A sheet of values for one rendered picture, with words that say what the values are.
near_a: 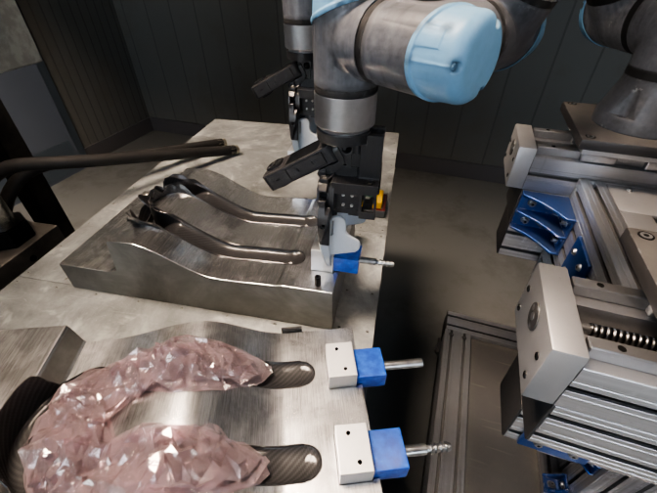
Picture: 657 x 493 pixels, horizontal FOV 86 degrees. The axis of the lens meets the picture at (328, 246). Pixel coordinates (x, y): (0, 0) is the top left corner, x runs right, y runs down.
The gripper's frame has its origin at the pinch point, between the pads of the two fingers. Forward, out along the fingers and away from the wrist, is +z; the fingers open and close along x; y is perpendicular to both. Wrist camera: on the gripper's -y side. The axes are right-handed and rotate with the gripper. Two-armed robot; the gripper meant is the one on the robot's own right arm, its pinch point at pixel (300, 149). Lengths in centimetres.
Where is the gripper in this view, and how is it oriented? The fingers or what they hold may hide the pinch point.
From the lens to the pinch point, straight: 82.7
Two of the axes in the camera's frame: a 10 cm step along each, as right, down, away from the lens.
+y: 9.8, 1.2, -1.5
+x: 2.0, -6.2, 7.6
